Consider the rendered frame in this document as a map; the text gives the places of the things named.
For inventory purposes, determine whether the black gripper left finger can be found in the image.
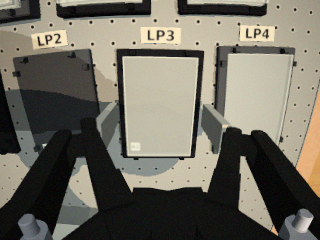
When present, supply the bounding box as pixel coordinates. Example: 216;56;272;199
0;103;152;240

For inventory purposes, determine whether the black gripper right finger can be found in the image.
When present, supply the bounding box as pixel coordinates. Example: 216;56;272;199
195;104;320;240

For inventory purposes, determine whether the white operator button panel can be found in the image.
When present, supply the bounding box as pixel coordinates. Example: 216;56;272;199
52;206;99;240

